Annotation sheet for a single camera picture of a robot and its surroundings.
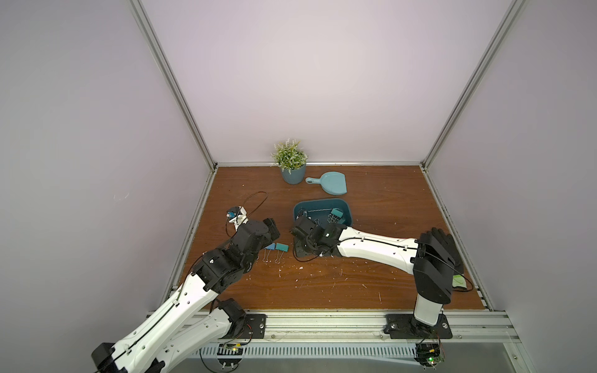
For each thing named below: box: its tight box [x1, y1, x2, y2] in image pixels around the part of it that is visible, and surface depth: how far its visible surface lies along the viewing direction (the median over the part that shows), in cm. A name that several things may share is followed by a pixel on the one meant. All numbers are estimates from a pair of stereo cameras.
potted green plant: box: [270, 137, 309, 185], surface depth 105 cm
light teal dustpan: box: [305, 170, 348, 196], surface depth 116 cm
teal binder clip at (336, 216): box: [327, 208, 346, 224], surface depth 102 cm
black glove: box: [419, 227, 465, 275], surface depth 93 cm
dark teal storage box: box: [293, 198, 353, 227], surface depth 102 cm
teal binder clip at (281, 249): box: [274, 242, 290, 265], surface depth 91 cm
